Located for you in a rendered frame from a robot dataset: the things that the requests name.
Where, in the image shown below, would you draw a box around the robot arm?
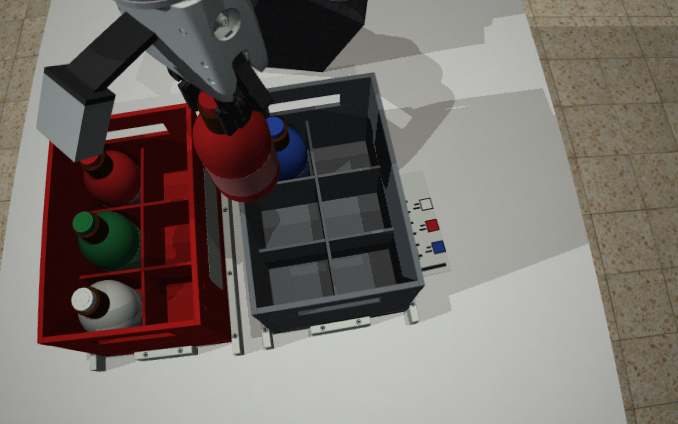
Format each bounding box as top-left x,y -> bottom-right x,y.
36,12 -> 158,163

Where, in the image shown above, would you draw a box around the blue bottle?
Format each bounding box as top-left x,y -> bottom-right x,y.
266,117 -> 310,181

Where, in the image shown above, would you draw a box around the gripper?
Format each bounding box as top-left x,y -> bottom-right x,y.
113,0 -> 274,136

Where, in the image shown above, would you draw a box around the green bottle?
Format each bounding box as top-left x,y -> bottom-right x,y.
72,211 -> 141,272

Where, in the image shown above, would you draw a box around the red bottle crate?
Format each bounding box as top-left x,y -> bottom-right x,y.
37,103 -> 232,357

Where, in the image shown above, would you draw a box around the white paper pick list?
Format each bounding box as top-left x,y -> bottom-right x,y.
400,170 -> 452,277

